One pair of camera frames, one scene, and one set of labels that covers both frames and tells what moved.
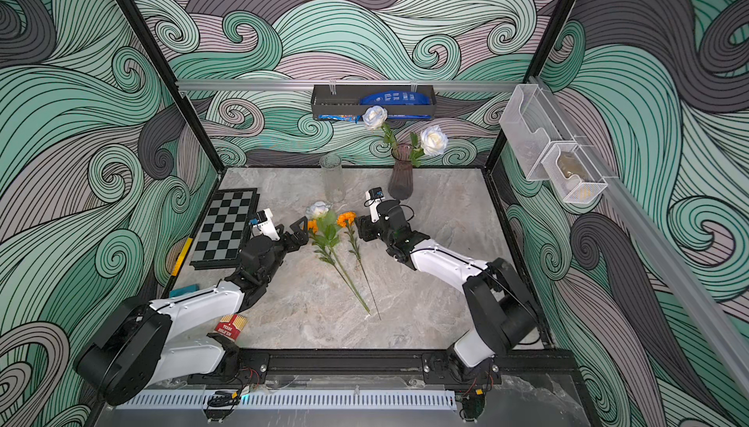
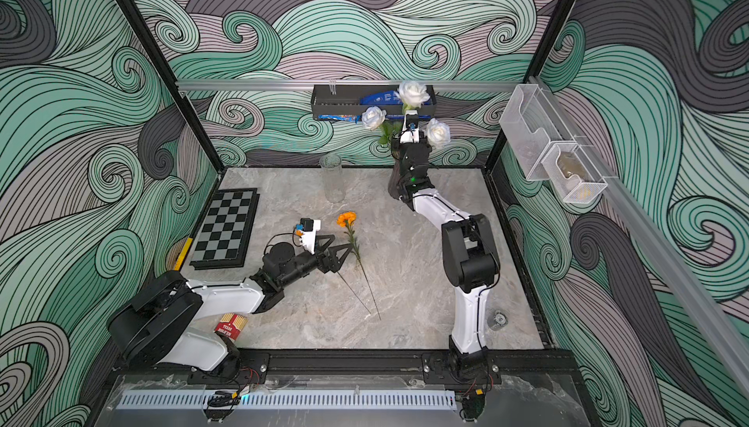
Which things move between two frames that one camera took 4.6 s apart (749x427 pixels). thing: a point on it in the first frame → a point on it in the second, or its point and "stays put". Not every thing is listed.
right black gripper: x=371 y=228 → x=404 y=148
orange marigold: x=346 y=219 stays put
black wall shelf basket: x=336 y=102 stays put
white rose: x=327 y=234 → x=413 y=95
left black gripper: x=299 y=239 → x=330 y=265
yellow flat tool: x=186 y=246 stays put
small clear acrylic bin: x=572 y=174 stays put
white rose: x=374 y=118 stays put
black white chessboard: x=226 y=229 stays put
